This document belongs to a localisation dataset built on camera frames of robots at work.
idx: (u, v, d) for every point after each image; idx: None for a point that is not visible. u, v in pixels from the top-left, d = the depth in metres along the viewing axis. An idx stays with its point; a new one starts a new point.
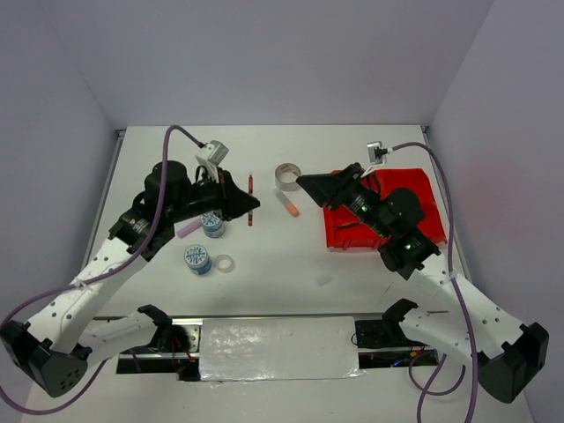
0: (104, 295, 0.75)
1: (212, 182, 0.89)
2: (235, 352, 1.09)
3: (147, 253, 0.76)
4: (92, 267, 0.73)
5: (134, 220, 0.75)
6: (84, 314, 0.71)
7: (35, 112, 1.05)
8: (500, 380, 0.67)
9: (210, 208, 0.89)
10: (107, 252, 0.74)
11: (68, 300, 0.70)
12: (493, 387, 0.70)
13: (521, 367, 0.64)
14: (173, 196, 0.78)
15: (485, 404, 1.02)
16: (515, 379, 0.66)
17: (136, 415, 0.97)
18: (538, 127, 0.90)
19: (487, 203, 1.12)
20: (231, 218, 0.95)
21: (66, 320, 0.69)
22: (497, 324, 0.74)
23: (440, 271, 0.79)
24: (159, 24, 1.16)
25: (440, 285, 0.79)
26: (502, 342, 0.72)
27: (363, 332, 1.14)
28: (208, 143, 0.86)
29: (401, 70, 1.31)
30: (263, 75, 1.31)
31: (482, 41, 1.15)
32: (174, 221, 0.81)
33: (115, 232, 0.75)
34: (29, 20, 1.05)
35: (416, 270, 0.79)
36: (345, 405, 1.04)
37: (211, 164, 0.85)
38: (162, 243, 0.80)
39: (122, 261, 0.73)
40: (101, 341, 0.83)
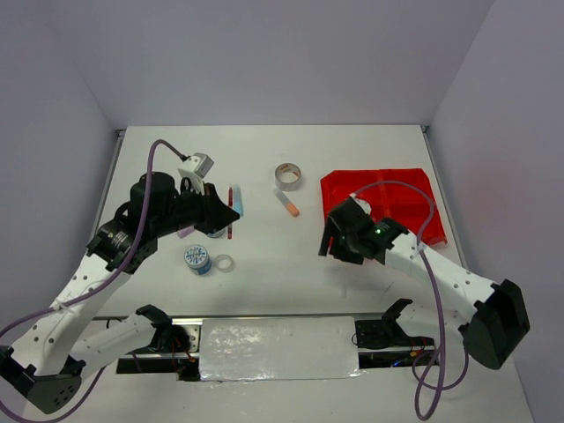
0: (87, 315, 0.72)
1: (196, 196, 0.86)
2: (235, 352, 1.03)
3: (129, 267, 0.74)
4: (72, 287, 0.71)
5: (112, 233, 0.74)
6: (67, 336, 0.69)
7: (40, 116, 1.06)
8: (484, 342, 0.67)
9: (193, 221, 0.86)
10: (86, 271, 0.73)
11: (48, 322, 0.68)
12: (482, 352, 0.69)
13: (494, 322, 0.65)
14: (159, 208, 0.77)
15: (493, 405, 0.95)
16: (495, 337, 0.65)
17: (130, 416, 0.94)
18: (547, 117, 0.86)
19: (492, 199, 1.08)
20: (216, 231, 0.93)
21: (48, 344, 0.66)
22: (468, 288, 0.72)
23: (409, 248, 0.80)
24: (157, 18, 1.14)
25: (411, 260, 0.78)
26: (474, 301, 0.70)
27: (363, 332, 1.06)
28: (194, 155, 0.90)
29: (405, 61, 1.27)
30: (264, 70, 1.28)
31: (489, 33, 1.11)
32: (159, 233, 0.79)
33: (93, 247, 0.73)
34: (26, 14, 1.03)
35: (388, 252, 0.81)
36: (348, 406, 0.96)
37: (197, 175, 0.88)
38: (144, 256, 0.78)
39: (101, 279, 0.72)
40: (96, 352, 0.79)
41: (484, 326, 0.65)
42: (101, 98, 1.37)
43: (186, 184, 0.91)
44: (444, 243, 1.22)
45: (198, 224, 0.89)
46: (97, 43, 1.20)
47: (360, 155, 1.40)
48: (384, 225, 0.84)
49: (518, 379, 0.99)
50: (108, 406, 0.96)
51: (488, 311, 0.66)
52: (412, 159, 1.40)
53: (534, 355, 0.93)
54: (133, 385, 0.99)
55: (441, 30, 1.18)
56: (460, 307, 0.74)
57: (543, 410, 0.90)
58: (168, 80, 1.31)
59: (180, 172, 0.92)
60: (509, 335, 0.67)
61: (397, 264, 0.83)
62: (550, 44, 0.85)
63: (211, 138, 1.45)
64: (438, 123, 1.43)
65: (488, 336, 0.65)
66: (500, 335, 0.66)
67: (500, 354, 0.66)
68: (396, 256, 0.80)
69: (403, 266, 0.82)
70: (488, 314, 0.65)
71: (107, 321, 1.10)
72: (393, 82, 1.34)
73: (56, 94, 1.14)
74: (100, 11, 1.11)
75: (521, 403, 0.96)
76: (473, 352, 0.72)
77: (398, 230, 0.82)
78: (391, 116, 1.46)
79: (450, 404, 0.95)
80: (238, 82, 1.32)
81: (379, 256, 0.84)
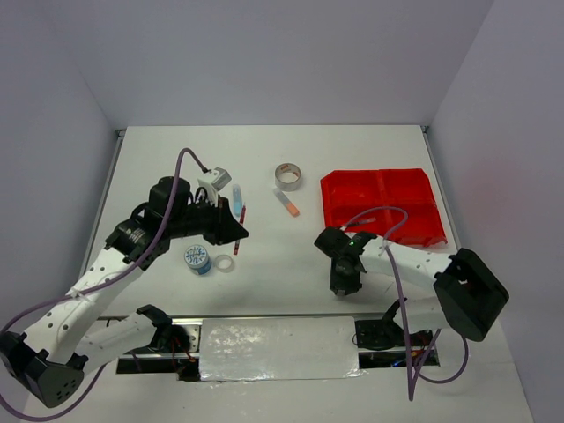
0: (100, 306, 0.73)
1: (210, 207, 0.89)
2: (235, 352, 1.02)
3: (144, 263, 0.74)
4: (89, 278, 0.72)
5: (130, 229, 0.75)
6: (79, 325, 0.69)
7: (40, 115, 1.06)
8: (454, 311, 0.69)
9: (202, 231, 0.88)
10: (104, 262, 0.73)
11: (63, 310, 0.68)
12: (461, 323, 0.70)
13: (452, 283, 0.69)
14: (175, 210, 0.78)
15: (493, 404, 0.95)
16: (461, 298, 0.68)
17: (129, 416, 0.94)
18: (547, 117, 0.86)
19: (493, 198, 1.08)
20: (222, 242, 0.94)
21: (63, 330, 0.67)
22: (428, 264, 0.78)
23: (376, 248, 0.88)
24: (157, 18, 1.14)
25: (379, 256, 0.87)
26: (434, 272, 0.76)
27: (362, 332, 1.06)
28: (214, 169, 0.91)
29: (405, 61, 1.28)
30: (264, 70, 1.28)
31: (488, 33, 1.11)
32: (170, 235, 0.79)
33: (112, 241, 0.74)
34: (27, 14, 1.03)
35: (363, 257, 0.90)
36: (348, 405, 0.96)
37: (214, 189, 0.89)
38: (158, 254, 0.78)
39: (118, 270, 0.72)
40: (98, 348, 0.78)
41: (444, 289, 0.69)
42: (102, 98, 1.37)
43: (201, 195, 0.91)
44: (444, 244, 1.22)
45: (207, 234, 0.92)
46: (97, 42, 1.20)
47: (360, 155, 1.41)
48: (356, 236, 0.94)
49: (518, 378, 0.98)
50: (108, 404, 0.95)
51: (448, 278, 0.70)
52: (412, 159, 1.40)
53: (534, 354, 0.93)
54: (132, 385, 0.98)
55: (441, 31, 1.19)
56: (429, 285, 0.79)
57: (543, 409, 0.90)
58: (168, 80, 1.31)
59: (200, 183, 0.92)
60: (484, 300, 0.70)
61: (375, 266, 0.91)
62: (550, 43, 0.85)
63: (211, 138, 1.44)
64: (437, 124, 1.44)
65: (453, 300, 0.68)
66: (465, 298, 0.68)
67: (474, 319, 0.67)
68: (369, 257, 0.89)
69: (380, 267, 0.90)
70: (445, 278, 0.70)
71: (108, 320, 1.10)
72: (393, 83, 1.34)
73: (57, 93, 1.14)
74: (100, 11, 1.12)
75: (520, 402, 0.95)
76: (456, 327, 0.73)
77: (369, 237, 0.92)
78: (391, 117, 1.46)
79: (449, 403, 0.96)
80: (238, 82, 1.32)
81: (361, 266, 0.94)
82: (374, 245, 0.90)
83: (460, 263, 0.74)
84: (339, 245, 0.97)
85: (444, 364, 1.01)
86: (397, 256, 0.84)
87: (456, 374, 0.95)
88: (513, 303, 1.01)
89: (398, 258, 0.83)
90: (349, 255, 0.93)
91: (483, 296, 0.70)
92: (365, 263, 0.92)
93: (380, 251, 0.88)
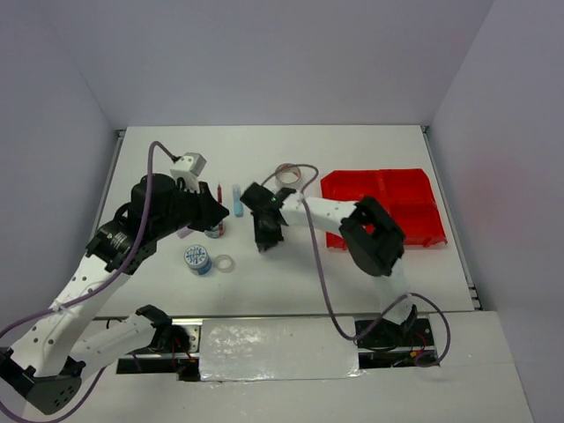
0: (85, 317, 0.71)
1: (192, 193, 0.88)
2: (235, 352, 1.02)
3: (129, 268, 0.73)
4: (71, 288, 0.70)
5: (111, 233, 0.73)
6: (66, 338, 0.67)
7: (39, 115, 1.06)
8: (359, 250, 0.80)
9: (190, 219, 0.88)
10: (86, 271, 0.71)
11: (48, 324, 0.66)
12: (367, 263, 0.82)
13: (354, 230, 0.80)
14: (159, 209, 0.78)
15: (493, 405, 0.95)
16: (363, 241, 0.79)
17: (129, 416, 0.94)
18: (547, 116, 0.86)
19: (493, 198, 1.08)
20: (213, 226, 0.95)
21: (47, 345, 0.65)
22: (337, 211, 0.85)
23: (294, 201, 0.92)
24: (157, 19, 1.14)
25: (297, 210, 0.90)
26: (341, 218, 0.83)
27: (363, 332, 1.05)
28: (185, 156, 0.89)
29: (405, 61, 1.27)
30: (264, 70, 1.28)
31: (489, 33, 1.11)
32: (158, 235, 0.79)
33: (93, 248, 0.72)
34: (26, 16, 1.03)
35: (282, 211, 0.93)
36: (348, 405, 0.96)
37: (193, 174, 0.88)
38: (143, 257, 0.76)
39: (101, 280, 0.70)
40: (95, 352, 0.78)
41: (349, 235, 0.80)
42: (102, 98, 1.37)
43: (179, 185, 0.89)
44: (444, 244, 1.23)
45: (195, 222, 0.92)
46: (97, 43, 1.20)
47: (360, 155, 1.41)
48: (279, 193, 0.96)
49: (518, 379, 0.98)
50: (107, 405, 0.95)
51: (352, 223, 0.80)
52: (412, 159, 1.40)
53: (535, 356, 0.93)
54: (131, 384, 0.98)
55: (441, 31, 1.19)
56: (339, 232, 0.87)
57: (544, 409, 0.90)
58: (168, 80, 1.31)
59: (172, 174, 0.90)
60: (383, 240, 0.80)
61: (293, 219, 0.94)
62: (551, 43, 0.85)
63: (211, 138, 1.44)
64: (438, 124, 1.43)
65: (356, 241, 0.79)
66: (367, 239, 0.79)
67: (376, 256, 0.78)
68: (288, 211, 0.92)
69: (296, 218, 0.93)
70: (348, 225, 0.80)
71: (107, 321, 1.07)
72: (393, 83, 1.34)
73: (56, 94, 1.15)
74: (100, 11, 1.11)
75: (521, 402, 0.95)
76: (363, 266, 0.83)
77: (290, 193, 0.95)
78: (392, 117, 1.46)
79: (448, 404, 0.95)
80: (237, 82, 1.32)
81: (282, 220, 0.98)
82: (292, 200, 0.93)
83: (364, 210, 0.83)
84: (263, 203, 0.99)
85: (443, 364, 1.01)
86: (312, 207, 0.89)
87: (442, 355, 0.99)
88: (513, 304, 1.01)
89: (314, 210, 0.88)
90: (271, 211, 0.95)
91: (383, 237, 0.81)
92: (285, 217, 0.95)
93: (297, 204, 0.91)
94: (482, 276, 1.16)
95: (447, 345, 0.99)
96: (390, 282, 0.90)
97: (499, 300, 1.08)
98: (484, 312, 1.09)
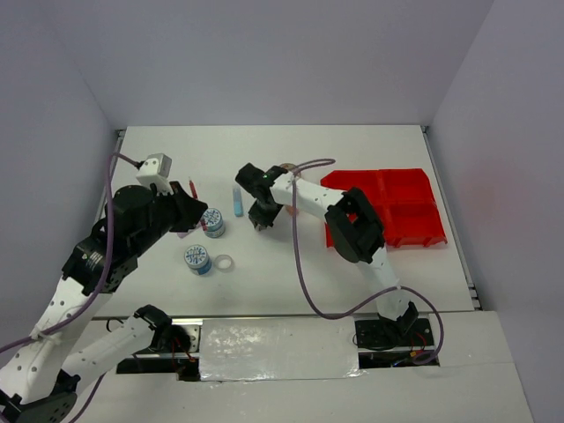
0: (69, 340, 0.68)
1: (166, 196, 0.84)
2: (235, 352, 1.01)
3: (107, 288, 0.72)
4: (50, 314, 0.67)
5: (86, 254, 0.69)
6: (51, 363, 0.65)
7: (40, 116, 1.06)
8: (340, 238, 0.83)
9: (170, 225, 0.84)
10: (63, 296, 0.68)
11: (29, 352, 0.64)
12: (349, 252, 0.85)
13: (341, 219, 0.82)
14: (137, 224, 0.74)
15: (492, 405, 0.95)
16: (348, 232, 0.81)
17: (129, 416, 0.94)
18: (547, 117, 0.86)
19: (493, 199, 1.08)
20: (196, 224, 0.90)
21: (31, 372, 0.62)
22: (325, 198, 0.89)
23: (285, 182, 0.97)
24: (157, 19, 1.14)
25: (287, 191, 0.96)
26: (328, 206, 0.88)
27: (363, 332, 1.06)
28: (149, 159, 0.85)
29: (405, 61, 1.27)
30: (263, 70, 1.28)
31: (489, 33, 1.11)
32: (136, 251, 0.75)
33: (69, 270, 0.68)
34: (26, 16, 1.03)
35: (272, 189, 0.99)
36: (348, 405, 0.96)
37: (160, 176, 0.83)
38: (122, 276, 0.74)
39: (79, 305, 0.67)
40: (91, 365, 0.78)
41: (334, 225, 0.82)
42: (102, 98, 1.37)
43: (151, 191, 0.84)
44: (444, 244, 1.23)
45: (175, 225, 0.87)
46: (96, 43, 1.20)
47: (360, 155, 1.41)
48: (270, 170, 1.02)
49: (519, 379, 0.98)
50: (107, 406, 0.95)
51: (337, 212, 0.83)
52: (412, 159, 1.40)
53: (535, 356, 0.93)
54: (132, 384, 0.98)
55: (441, 31, 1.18)
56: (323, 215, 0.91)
57: (544, 410, 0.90)
58: (168, 80, 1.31)
59: (139, 181, 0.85)
60: (364, 230, 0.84)
61: (283, 198, 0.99)
62: (551, 43, 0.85)
63: (211, 138, 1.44)
64: (438, 124, 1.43)
65: (339, 230, 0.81)
66: (350, 229, 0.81)
67: (355, 246, 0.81)
68: (278, 190, 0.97)
69: (285, 198, 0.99)
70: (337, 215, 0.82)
71: (108, 321, 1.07)
72: (393, 83, 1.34)
73: (56, 94, 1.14)
74: (100, 11, 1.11)
75: (521, 403, 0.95)
76: (344, 252, 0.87)
77: (280, 173, 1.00)
78: (392, 117, 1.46)
79: (448, 404, 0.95)
80: (237, 82, 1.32)
81: (271, 198, 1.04)
82: (283, 181, 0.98)
83: (350, 199, 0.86)
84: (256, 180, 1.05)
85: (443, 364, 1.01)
86: (300, 189, 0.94)
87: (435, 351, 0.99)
88: (513, 304, 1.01)
89: (303, 191, 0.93)
90: (261, 186, 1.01)
91: (366, 227, 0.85)
92: (274, 196, 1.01)
93: (288, 184, 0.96)
94: (482, 276, 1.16)
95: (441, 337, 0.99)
96: (374, 270, 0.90)
97: (499, 300, 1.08)
98: (484, 312, 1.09)
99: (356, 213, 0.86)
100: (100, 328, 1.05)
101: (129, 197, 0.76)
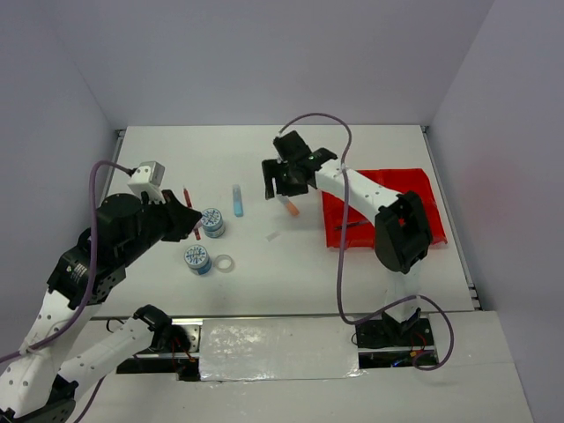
0: (61, 353, 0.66)
1: (158, 204, 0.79)
2: (235, 352, 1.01)
3: (94, 299, 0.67)
4: (38, 328, 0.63)
5: (71, 265, 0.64)
6: (43, 377, 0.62)
7: (40, 117, 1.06)
8: (385, 241, 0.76)
9: (161, 233, 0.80)
10: (49, 309, 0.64)
11: (19, 367, 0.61)
12: (387, 256, 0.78)
13: (393, 223, 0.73)
14: (126, 233, 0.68)
15: (492, 405, 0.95)
16: (396, 237, 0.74)
17: (129, 415, 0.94)
18: (546, 117, 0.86)
19: (493, 199, 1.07)
20: (188, 234, 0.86)
21: (23, 387, 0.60)
22: (377, 196, 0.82)
23: (334, 169, 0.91)
24: (158, 21, 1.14)
25: (334, 179, 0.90)
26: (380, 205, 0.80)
27: (363, 332, 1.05)
28: (142, 166, 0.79)
29: (405, 62, 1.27)
30: (263, 71, 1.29)
31: (488, 34, 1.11)
32: (125, 260, 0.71)
33: (54, 284, 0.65)
34: (27, 18, 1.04)
35: (316, 174, 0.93)
36: (348, 405, 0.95)
37: (153, 185, 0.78)
38: (110, 286, 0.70)
39: (66, 318, 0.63)
40: (90, 370, 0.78)
41: (383, 226, 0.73)
42: (102, 98, 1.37)
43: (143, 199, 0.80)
44: (444, 244, 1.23)
45: (166, 234, 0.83)
46: (97, 43, 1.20)
47: (360, 155, 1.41)
48: (316, 152, 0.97)
49: (518, 378, 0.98)
50: (107, 405, 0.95)
51: (389, 213, 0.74)
52: (412, 159, 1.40)
53: (534, 355, 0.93)
54: (132, 384, 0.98)
55: (441, 32, 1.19)
56: (373, 214, 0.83)
57: (544, 408, 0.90)
58: (169, 80, 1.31)
59: (130, 189, 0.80)
60: (411, 237, 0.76)
61: (326, 186, 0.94)
62: (550, 44, 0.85)
63: (211, 139, 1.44)
64: (437, 124, 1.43)
65: (389, 233, 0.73)
66: (399, 234, 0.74)
67: (399, 254, 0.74)
68: (323, 176, 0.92)
69: (330, 187, 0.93)
70: (390, 216, 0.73)
71: (108, 321, 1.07)
72: (393, 83, 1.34)
73: (56, 94, 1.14)
74: (100, 11, 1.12)
75: (520, 402, 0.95)
76: (382, 255, 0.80)
77: (329, 158, 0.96)
78: (392, 117, 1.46)
79: (448, 403, 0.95)
80: (238, 83, 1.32)
81: (312, 181, 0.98)
82: (330, 166, 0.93)
83: (404, 203, 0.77)
84: (299, 153, 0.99)
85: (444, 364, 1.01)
86: (352, 181, 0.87)
87: (440, 365, 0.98)
88: (513, 303, 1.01)
89: (352, 183, 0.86)
90: (305, 168, 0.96)
91: (412, 234, 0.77)
92: (316, 180, 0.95)
93: (336, 174, 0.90)
94: (482, 276, 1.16)
95: (450, 348, 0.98)
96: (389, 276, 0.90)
97: (499, 300, 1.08)
98: (484, 311, 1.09)
99: (405, 218, 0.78)
100: (100, 327, 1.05)
101: (117, 206, 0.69)
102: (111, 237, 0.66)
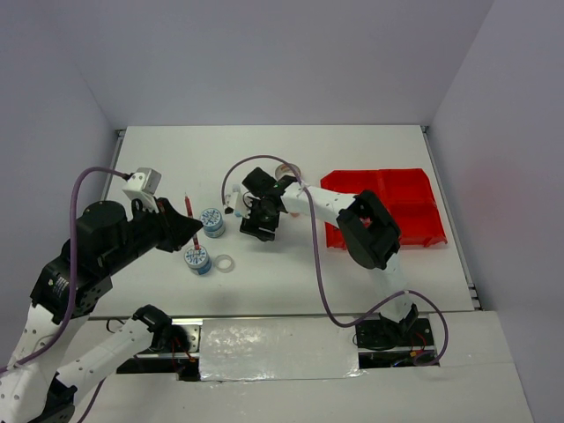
0: (53, 363, 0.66)
1: (150, 214, 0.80)
2: (235, 352, 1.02)
3: (77, 311, 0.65)
4: (25, 343, 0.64)
5: (53, 278, 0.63)
6: (35, 389, 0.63)
7: (40, 119, 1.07)
8: (354, 242, 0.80)
9: (153, 242, 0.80)
10: (34, 323, 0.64)
11: (11, 381, 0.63)
12: (364, 257, 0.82)
13: (352, 219, 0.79)
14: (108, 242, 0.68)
15: (491, 404, 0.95)
16: (360, 233, 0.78)
17: (129, 415, 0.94)
18: (546, 117, 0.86)
19: (493, 200, 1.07)
20: (181, 247, 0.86)
21: (15, 400, 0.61)
22: (337, 204, 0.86)
23: (297, 189, 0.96)
24: (158, 23, 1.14)
25: (298, 197, 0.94)
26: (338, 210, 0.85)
27: (362, 332, 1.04)
28: (137, 173, 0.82)
29: (404, 62, 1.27)
30: (264, 71, 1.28)
31: (488, 34, 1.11)
32: (110, 270, 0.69)
33: (37, 298, 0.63)
34: (27, 19, 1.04)
35: (285, 198, 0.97)
36: (347, 405, 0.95)
37: (147, 194, 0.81)
38: (95, 298, 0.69)
39: (50, 333, 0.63)
40: (89, 374, 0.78)
41: (346, 226, 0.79)
42: (101, 99, 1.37)
43: (136, 206, 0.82)
44: (444, 244, 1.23)
45: (159, 243, 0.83)
46: (96, 45, 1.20)
47: (360, 154, 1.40)
48: (282, 181, 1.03)
49: (518, 378, 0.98)
50: (107, 405, 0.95)
51: (350, 214, 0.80)
52: (413, 159, 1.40)
53: (534, 356, 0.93)
54: (133, 383, 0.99)
55: (441, 32, 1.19)
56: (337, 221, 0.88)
57: (544, 408, 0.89)
58: (168, 81, 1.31)
59: (125, 194, 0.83)
60: (379, 233, 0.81)
61: (293, 206, 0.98)
62: (550, 45, 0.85)
63: (211, 138, 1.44)
64: (437, 123, 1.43)
65: (353, 233, 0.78)
66: (364, 232, 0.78)
67: (371, 250, 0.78)
68: (290, 198, 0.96)
69: (299, 207, 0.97)
70: (348, 215, 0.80)
71: (108, 321, 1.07)
72: (393, 84, 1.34)
73: (56, 95, 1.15)
74: (100, 11, 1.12)
75: (521, 403, 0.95)
76: (356, 256, 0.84)
77: (292, 182, 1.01)
78: (392, 117, 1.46)
79: (447, 404, 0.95)
80: (238, 83, 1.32)
81: (283, 208, 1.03)
82: (293, 189, 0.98)
83: (362, 203, 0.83)
84: (266, 187, 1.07)
85: (444, 364, 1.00)
86: (314, 195, 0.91)
87: (434, 360, 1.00)
88: (513, 304, 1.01)
89: (315, 198, 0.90)
90: (271, 196, 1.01)
91: (381, 231, 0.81)
92: (285, 204, 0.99)
93: (299, 192, 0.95)
94: (482, 276, 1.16)
95: (444, 345, 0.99)
96: (388, 276, 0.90)
97: (499, 300, 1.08)
98: (484, 311, 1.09)
99: (371, 217, 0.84)
100: (100, 328, 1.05)
101: (99, 215, 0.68)
102: (95, 246, 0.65)
